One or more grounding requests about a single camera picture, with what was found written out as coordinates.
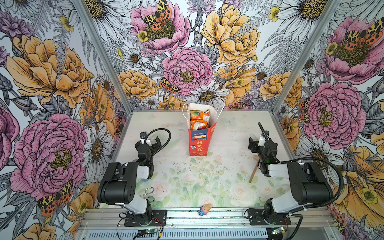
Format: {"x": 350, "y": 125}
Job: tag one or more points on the small wrapped candy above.
{"x": 204, "y": 210}

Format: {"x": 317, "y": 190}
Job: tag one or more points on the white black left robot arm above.
{"x": 118, "y": 186}

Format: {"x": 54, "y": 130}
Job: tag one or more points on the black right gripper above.
{"x": 254, "y": 144}

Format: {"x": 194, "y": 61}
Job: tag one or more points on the orange snack bag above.
{"x": 198, "y": 125}
{"x": 200, "y": 115}

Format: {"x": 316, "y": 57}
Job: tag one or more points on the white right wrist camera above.
{"x": 261, "y": 141}

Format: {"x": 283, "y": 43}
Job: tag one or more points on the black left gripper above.
{"x": 157, "y": 145}

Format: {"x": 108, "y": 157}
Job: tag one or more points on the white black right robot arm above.
{"x": 308, "y": 185}

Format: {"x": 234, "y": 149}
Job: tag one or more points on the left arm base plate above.
{"x": 157, "y": 218}

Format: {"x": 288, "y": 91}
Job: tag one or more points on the red paper gift bag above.
{"x": 199, "y": 141}

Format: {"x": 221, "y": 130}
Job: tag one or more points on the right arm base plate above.
{"x": 258, "y": 217}

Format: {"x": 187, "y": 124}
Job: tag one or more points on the wooden mallet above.
{"x": 257, "y": 159}

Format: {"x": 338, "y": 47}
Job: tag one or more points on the aluminium front rail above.
{"x": 188, "y": 218}

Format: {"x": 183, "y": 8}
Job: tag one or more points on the metal paper clip upper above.
{"x": 148, "y": 192}

